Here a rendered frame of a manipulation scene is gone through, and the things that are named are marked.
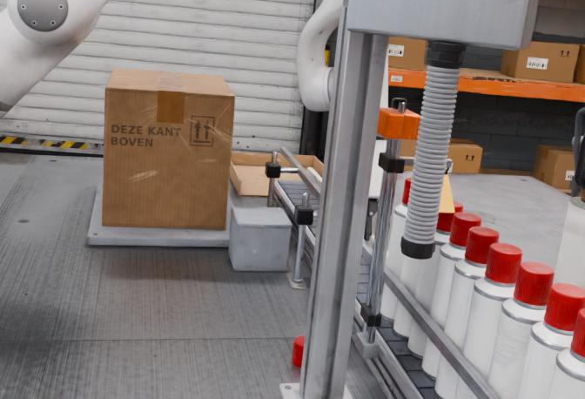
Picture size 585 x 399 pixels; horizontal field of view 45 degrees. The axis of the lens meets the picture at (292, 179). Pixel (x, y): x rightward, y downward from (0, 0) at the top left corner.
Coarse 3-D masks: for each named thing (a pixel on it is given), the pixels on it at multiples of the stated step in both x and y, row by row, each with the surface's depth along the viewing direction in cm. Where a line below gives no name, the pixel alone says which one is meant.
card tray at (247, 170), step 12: (240, 156) 200; (252, 156) 201; (264, 156) 201; (300, 156) 204; (312, 156) 204; (240, 168) 197; (252, 168) 198; (264, 168) 199; (240, 180) 171; (252, 180) 185; (264, 180) 186; (276, 180) 188; (300, 180) 190; (240, 192) 174; (252, 192) 175; (264, 192) 176
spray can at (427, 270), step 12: (456, 204) 87; (444, 216) 87; (444, 228) 87; (444, 240) 86; (420, 264) 89; (432, 264) 87; (420, 276) 89; (432, 276) 88; (420, 288) 89; (432, 288) 88; (420, 300) 89; (420, 336) 90; (408, 348) 92; (420, 348) 90
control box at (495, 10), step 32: (352, 0) 69; (384, 0) 68; (416, 0) 66; (448, 0) 65; (480, 0) 64; (512, 0) 63; (384, 32) 68; (416, 32) 67; (448, 32) 66; (480, 32) 65; (512, 32) 64
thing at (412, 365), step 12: (288, 180) 171; (288, 192) 161; (300, 192) 162; (312, 192) 163; (300, 204) 153; (312, 204) 154; (312, 228) 137; (360, 264) 121; (360, 276) 116; (360, 288) 111; (360, 300) 107; (384, 324) 99; (384, 336) 96; (396, 336) 96; (396, 348) 93; (408, 360) 90; (420, 360) 90; (408, 372) 87; (420, 372) 87; (420, 384) 85; (432, 384) 85; (432, 396) 82
